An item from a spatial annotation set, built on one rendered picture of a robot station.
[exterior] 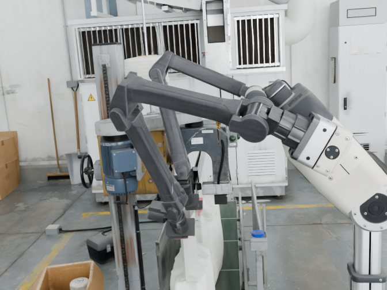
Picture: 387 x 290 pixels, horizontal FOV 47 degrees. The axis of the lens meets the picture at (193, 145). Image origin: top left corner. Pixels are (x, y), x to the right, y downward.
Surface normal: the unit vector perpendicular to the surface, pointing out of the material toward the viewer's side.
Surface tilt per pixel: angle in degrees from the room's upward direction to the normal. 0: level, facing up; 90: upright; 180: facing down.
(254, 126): 115
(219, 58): 90
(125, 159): 90
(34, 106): 90
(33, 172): 90
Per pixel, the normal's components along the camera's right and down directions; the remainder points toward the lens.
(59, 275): 0.18, 0.20
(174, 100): -0.32, 0.57
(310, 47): -0.08, 0.21
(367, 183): 0.28, 0.58
